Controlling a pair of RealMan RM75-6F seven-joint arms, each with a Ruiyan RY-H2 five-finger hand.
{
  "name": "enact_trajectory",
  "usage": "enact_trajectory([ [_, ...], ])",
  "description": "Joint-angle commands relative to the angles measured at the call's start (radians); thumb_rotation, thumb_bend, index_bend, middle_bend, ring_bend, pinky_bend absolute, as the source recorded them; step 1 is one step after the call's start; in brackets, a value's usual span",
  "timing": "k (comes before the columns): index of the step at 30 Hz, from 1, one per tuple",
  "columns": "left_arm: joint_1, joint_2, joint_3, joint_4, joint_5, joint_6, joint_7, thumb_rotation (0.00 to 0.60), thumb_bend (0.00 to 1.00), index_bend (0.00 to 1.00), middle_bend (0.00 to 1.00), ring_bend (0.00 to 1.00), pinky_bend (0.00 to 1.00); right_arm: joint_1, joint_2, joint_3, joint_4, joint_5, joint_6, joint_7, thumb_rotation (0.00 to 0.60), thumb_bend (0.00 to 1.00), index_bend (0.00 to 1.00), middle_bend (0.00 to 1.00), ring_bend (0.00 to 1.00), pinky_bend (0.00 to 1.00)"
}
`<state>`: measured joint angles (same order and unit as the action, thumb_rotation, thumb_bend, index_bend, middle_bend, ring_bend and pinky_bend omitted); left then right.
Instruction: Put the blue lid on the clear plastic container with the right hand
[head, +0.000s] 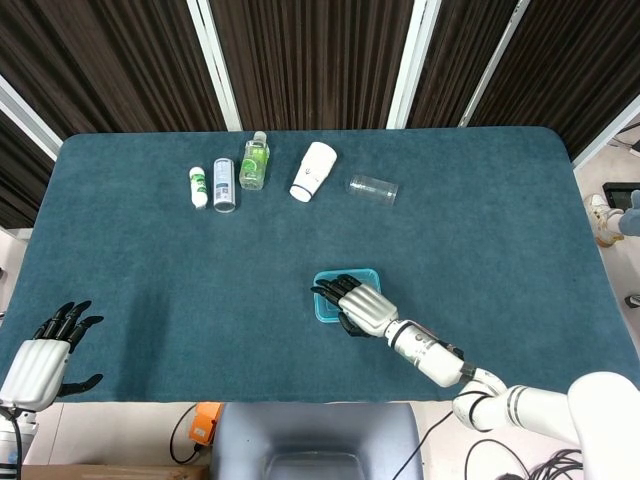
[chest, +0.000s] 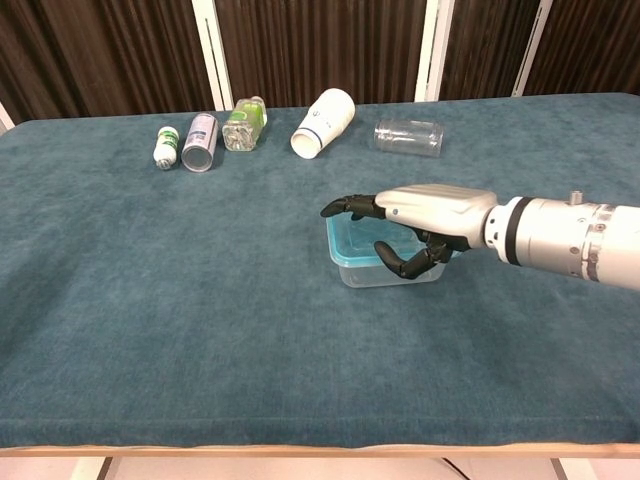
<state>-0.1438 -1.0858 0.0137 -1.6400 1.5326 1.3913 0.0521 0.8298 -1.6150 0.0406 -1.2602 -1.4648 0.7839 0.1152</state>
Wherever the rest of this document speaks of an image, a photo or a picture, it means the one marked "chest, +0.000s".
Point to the white partition post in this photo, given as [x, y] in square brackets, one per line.
[532, 45]
[431, 50]
[5, 117]
[212, 55]

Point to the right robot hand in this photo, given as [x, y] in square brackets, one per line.
[440, 210]

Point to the clear plastic jar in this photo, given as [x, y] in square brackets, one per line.
[407, 137]

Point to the clear plastic food container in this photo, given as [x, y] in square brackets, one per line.
[365, 277]

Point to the white table leg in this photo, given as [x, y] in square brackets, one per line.
[575, 470]

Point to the silver spray can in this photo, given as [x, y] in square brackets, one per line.
[200, 140]

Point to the clear green sanitizer bottle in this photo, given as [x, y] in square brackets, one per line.
[242, 125]

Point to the white paper cup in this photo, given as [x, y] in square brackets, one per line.
[322, 125]

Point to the small white green-label bottle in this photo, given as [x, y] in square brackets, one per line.
[166, 147]

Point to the dark slatted partition panel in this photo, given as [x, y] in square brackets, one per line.
[595, 45]
[320, 45]
[100, 50]
[485, 45]

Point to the translucent blue plastic lid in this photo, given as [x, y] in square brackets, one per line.
[350, 240]

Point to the teal velvet table cloth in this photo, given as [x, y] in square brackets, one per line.
[150, 300]

